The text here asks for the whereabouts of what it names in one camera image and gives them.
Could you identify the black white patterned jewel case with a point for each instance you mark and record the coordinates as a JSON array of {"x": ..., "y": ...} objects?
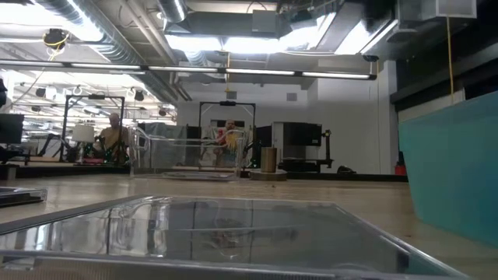
[{"x": 194, "y": 176}]

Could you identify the clear jewel case black spine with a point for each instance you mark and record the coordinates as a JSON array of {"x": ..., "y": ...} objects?
[{"x": 249, "y": 233}]

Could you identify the person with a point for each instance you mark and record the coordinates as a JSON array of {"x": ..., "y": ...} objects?
[
  {"x": 113, "y": 138},
  {"x": 229, "y": 140}
]

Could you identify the black and white cabinet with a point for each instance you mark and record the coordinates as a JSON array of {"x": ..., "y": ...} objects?
[{"x": 303, "y": 134}]

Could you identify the long ceiling light bar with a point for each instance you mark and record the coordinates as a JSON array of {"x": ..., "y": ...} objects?
[{"x": 257, "y": 72}]

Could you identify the black stand with platform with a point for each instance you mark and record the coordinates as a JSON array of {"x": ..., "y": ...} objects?
[{"x": 328, "y": 144}]

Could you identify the small black object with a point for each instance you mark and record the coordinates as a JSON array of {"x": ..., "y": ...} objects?
[{"x": 345, "y": 170}]

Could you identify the clear plastic bin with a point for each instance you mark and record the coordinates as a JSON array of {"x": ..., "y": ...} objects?
[{"x": 134, "y": 149}]

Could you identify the red bucket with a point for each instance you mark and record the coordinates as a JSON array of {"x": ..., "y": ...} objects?
[{"x": 400, "y": 170}]

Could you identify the white lampshade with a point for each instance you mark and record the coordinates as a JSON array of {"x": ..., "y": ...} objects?
[{"x": 83, "y": 133}]

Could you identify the translucent teal plastic bin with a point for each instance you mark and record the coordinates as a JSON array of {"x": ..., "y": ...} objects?
[{"x": 459, "y": 167}]

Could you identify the black monitor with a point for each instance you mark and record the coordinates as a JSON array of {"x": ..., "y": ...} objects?
[{"x": 11, "y": 128}]

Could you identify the black gantry frame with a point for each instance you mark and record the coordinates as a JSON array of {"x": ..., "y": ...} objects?
[
  {"x": 227, "y": 103},
  {"x": 93, "y": 96}
]

